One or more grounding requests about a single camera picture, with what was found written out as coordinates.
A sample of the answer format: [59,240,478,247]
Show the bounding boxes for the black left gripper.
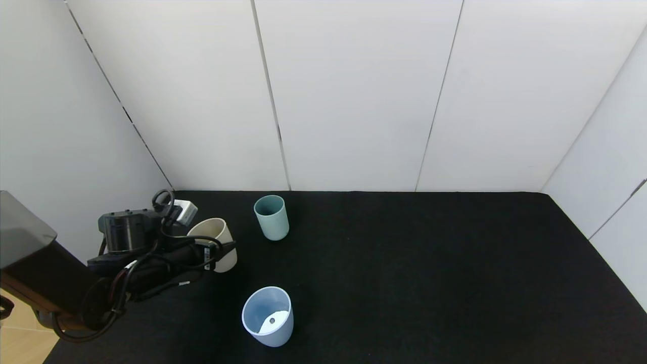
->
[168,238,237,271]

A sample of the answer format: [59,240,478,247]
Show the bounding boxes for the beige plastic cup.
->
[187,218,238,274]

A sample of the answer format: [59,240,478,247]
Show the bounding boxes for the teal plastic cup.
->
[254,195,290,241]

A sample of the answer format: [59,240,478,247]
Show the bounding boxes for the light blue plastic cup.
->
[242,286,294,348]

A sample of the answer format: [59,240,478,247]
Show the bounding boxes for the black camera cable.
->
[51,190,224,342]

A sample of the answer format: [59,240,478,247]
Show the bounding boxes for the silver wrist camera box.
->
[169,200,198,226]

